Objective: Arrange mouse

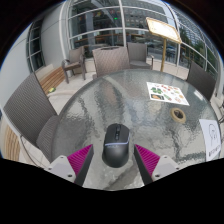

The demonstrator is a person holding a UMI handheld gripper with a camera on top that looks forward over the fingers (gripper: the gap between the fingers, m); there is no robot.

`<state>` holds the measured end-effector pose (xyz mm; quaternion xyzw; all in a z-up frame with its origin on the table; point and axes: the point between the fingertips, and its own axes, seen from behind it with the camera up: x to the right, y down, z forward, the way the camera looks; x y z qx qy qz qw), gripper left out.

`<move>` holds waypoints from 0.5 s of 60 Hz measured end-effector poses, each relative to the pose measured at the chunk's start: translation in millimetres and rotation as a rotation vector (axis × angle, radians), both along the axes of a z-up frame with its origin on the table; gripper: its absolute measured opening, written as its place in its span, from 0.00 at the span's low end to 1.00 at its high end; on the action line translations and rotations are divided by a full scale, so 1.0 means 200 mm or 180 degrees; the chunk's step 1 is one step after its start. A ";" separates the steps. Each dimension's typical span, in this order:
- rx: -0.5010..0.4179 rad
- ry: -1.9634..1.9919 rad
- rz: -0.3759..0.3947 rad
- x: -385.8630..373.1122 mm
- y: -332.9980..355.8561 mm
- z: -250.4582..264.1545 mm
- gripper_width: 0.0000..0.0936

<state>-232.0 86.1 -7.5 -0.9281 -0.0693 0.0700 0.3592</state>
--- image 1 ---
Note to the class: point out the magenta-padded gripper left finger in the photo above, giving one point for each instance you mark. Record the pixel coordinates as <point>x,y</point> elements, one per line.
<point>78,161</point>

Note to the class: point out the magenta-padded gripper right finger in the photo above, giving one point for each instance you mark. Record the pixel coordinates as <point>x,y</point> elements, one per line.
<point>149,161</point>

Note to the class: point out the black computer mouse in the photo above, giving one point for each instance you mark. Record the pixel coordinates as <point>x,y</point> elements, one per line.
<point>115,150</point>

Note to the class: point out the white printed mouse pad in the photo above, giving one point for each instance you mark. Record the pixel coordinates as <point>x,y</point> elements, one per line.
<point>210,140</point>

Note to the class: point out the tan tape roll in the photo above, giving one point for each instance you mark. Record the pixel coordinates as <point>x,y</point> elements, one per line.
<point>174,117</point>

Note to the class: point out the colourful printed menu card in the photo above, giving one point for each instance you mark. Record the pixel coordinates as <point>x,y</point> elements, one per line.
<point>166,93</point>

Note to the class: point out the wooden slatted bench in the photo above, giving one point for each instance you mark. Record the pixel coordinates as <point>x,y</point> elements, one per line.
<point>10,141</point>
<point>51,78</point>

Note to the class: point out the grey wicker chair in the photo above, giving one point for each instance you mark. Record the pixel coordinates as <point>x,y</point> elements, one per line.
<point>26,110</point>
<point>137,53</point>
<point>76,58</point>
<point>111,61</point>
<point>200,81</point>

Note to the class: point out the golden menu stand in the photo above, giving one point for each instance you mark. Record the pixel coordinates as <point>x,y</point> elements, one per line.
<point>163,30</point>

